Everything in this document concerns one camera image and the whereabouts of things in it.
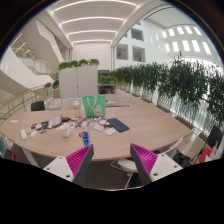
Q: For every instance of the small white box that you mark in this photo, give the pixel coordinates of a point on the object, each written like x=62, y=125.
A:
x=110, y=131
x=99, y=127

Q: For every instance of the clear bottle white cap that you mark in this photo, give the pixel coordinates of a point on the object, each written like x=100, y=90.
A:
x=77, y=110

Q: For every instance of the flat round red coaster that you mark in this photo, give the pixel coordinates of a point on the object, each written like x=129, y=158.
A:
x=80, y=134

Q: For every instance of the black power adapter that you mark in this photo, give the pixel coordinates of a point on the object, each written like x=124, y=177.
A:
x=65, y=119

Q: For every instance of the white chair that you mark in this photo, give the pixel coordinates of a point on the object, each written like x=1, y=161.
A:
x=125, y=165

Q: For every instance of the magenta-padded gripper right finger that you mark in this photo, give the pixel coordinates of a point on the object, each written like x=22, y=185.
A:
x=161, y=165

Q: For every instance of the clear water bottle blue label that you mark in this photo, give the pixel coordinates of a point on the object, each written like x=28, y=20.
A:
x=85, y=139

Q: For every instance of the white cabinet topped with plants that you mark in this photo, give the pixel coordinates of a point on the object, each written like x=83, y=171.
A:
x=78, y=81

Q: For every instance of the black chair with red item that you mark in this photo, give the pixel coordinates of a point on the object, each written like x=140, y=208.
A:
x=215, y=135

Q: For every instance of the row of tall green plants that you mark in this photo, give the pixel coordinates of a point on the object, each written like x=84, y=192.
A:
x=186, y=83

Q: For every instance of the wooden planter with green plants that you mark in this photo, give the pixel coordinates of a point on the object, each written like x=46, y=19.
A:
x=56, y=90

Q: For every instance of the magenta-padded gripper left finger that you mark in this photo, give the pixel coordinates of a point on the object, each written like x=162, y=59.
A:
x=61, y=166

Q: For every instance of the black backpack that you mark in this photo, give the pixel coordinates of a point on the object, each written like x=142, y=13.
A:
x=181, y=159

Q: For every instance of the long white remote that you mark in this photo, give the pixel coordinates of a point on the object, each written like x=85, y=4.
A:
x=23, y=134

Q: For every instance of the small white device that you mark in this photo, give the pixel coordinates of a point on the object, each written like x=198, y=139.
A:
x=33, y=134

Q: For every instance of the small teal box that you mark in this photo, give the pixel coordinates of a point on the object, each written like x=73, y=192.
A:
x=43, y=131

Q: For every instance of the black office chair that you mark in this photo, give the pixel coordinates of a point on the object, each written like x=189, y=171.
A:
x=37, y=106

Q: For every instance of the wooden shelf with plants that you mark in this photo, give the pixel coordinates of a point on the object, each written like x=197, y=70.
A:
x=107, y=85

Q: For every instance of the small white paper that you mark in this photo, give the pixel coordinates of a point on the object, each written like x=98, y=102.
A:
x=14, y=121

